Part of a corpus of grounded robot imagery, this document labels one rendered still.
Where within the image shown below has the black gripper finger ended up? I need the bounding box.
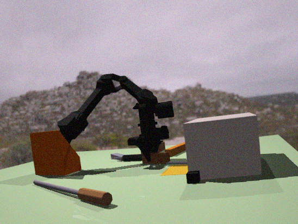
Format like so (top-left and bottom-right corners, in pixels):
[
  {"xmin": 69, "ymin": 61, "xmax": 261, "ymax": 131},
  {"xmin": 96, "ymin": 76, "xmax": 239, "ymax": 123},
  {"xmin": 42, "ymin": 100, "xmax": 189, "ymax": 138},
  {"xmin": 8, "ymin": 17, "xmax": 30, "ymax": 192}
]
[
  {"xmin": 150, "ymin": 141, "xmax": 163, "ymax": 152},
  {"xmin": 137, "ymin": 144, "xmax": 152, "ymax": 162}
]

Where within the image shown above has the grey rod with brown handle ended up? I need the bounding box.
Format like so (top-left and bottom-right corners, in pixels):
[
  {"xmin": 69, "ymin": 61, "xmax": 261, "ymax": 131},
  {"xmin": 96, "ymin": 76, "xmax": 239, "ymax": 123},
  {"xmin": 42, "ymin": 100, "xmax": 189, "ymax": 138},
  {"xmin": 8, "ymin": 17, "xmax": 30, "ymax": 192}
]
[{"xmin": 33, "ymin": 180, "xmax": 113, "ymax": 206}]

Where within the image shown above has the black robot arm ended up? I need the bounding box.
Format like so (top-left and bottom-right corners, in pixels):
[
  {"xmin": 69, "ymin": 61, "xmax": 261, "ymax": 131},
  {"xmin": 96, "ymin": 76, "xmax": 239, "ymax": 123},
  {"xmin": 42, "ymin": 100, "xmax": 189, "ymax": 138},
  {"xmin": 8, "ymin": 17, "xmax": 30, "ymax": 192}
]
[{"xmin": 57, "ymin": 73, "xmax": 174, "ymax": 144}]

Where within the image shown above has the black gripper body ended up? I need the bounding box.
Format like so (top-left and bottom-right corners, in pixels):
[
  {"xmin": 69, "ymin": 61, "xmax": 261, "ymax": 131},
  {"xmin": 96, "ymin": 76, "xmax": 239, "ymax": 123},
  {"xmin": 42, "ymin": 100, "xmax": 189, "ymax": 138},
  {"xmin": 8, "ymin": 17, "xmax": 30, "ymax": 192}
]
[{"xmin": 127, "ymin": 119, "xmax": 160, "ymax": 146}]

